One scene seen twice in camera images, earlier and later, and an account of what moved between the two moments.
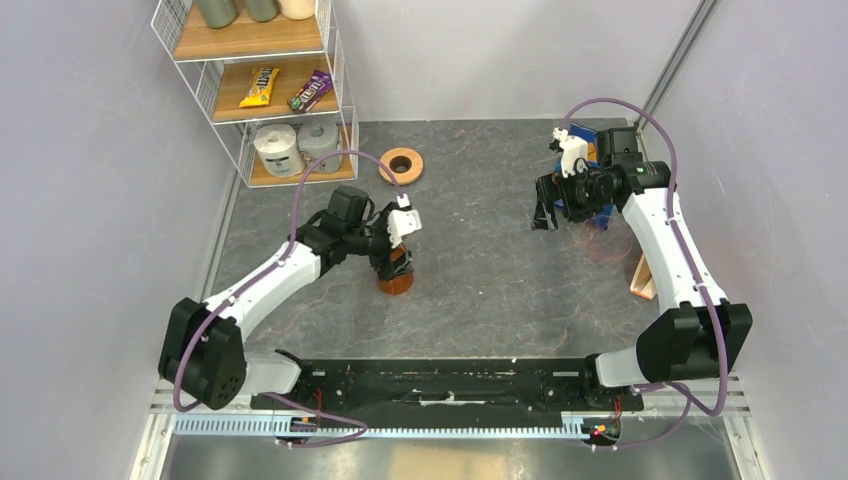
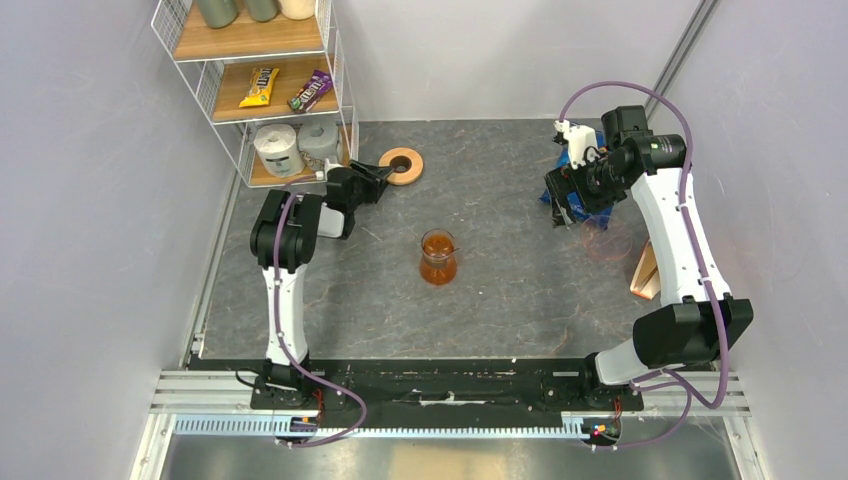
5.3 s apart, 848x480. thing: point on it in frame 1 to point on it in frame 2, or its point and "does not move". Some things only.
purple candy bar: x=320 y=82 does not move
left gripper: x=382 y=263 to x=374 y=185
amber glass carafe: x=402 y=262 to x=438 y=265
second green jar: x=263 y=10 does not move
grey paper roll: x=317 y=140 does not move
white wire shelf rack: x=269 y=75 does not move
